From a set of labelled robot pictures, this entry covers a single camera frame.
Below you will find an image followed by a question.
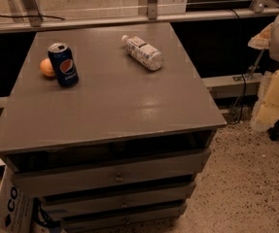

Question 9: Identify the blue pepsi can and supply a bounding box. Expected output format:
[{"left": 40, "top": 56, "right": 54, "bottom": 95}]
[{"left": 48, "top": 43, "right": 79, "bottom": 87}]

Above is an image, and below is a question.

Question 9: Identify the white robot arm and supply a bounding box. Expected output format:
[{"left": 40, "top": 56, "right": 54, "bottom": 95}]
[{"left": 248, "top": 15, "right": 279, "bottom": 132}]

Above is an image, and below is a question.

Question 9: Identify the orange fruit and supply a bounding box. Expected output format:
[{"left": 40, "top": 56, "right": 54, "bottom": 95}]
[{"left": 40, "top": 58, "right": 55, "bottom": 78}]

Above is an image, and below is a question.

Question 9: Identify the white cardboard box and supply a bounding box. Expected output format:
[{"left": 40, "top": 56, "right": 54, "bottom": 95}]
[{"left": 0, "top": 165, "right": 35, "bottom": 233}]

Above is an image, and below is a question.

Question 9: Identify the black power cable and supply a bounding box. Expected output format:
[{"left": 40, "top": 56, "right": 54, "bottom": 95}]
[{"left": 226, "top": 8, "right": 249, "bottom": 126}]

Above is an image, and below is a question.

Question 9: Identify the metal frame rail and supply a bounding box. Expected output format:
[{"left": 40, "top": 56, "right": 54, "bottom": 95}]
[{"left": 0, "top": 8, "right": 279, "bottom": 33}]

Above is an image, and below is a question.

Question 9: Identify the grey wooden drawer cabinet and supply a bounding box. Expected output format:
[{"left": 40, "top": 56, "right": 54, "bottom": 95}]
[{"left": 0, "top": 21, "right": 227, "bottom": 233}]

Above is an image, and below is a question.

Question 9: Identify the bottom grey drawer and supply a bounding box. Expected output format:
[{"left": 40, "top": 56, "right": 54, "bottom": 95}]
[{"left": 62, "top": 200, "right": 187, "bottom": 233}]

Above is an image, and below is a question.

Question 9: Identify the clear plastic water bottle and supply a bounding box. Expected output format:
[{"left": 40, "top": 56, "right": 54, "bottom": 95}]
[{"left": 122, "top": 35, "right": 162, "bottom": 71}]

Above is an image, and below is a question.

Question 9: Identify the middle grey drawer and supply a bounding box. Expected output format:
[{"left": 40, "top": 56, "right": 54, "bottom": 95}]
[{"left": 42, "top": 180, "right": 195, "bottom": 220}]

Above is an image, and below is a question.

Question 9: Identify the grey drawer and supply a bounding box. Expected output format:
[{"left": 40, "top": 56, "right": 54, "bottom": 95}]
[
  {"left": 42, "top": 180, "right": 195, "bottom": 220},
  {"left": 14, "top": 148, "right": 211, "bottom": 197},
  {"left": 62, "top": 200, "right": 187, "bottom": 233}
]

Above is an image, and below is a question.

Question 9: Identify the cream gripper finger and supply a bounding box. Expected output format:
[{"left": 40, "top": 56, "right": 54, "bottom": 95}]
[
  {"left": 250, "top": 69, "right": 279, "bottom": 132},
  {"left": 248, "top": 23, "right": 273, "bottom": 50}
]

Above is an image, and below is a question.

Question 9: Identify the top grey drawer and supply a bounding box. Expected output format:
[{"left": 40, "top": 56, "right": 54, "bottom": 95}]
[{"left": 14, "top": 148, "right": 211, "bottom": 197}]

